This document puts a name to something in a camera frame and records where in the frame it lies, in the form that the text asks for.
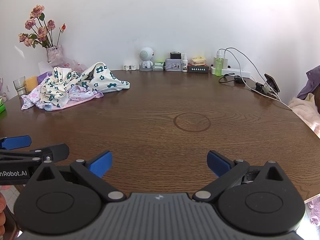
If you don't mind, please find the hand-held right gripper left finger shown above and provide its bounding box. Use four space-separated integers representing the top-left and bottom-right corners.
27 151 126 202

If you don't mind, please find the green spray bottle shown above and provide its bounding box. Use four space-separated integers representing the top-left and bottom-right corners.
215 51 223 77

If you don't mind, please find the clear plastic bag red print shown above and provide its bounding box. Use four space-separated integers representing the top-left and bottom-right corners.
64 59 87 74

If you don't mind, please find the cream garment with teal flowers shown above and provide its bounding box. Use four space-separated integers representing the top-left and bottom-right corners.
37 62 131 109

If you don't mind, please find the clear drinking glass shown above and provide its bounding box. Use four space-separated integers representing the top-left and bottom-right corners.
13 76 27 97

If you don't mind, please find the printed metal tin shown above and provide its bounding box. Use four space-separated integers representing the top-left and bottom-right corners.
165 58 183 72

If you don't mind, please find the dried rose bouquet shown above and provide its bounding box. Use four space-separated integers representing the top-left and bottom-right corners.
18 4 67 48

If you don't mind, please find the lilac cloth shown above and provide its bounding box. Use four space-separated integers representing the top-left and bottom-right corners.
304 195 320 227

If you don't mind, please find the pink fluffy garment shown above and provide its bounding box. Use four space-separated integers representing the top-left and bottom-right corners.
289 94 320 138

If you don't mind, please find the person's left hand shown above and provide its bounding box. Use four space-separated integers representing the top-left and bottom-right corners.
0 192 7 234

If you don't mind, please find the pink floral garment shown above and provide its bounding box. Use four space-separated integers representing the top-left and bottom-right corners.
21 81 104 111

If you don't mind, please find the purple plastic bag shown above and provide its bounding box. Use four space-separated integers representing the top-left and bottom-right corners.
37 71 53 85

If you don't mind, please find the white charging cable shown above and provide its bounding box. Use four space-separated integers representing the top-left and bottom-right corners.
224 47 268 82
217 49 294 111

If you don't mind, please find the white robot-shaped speaker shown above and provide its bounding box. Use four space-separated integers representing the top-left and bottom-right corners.
139 47 155 71

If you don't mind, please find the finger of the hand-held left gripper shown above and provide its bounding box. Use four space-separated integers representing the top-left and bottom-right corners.
0 143 70 167
0 135 32 150

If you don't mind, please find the black cable with puck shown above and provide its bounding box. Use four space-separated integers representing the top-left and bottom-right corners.
218 73 247 85

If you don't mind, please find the black phone stand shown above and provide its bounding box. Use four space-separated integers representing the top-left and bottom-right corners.
251 81 278 97

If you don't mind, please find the red and black box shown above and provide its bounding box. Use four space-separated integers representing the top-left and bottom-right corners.
188 64 209 74

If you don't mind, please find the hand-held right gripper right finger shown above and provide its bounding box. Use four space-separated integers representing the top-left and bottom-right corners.
194 150 293 202

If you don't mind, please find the purple garment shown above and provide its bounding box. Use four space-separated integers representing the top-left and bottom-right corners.
297 65 320 100

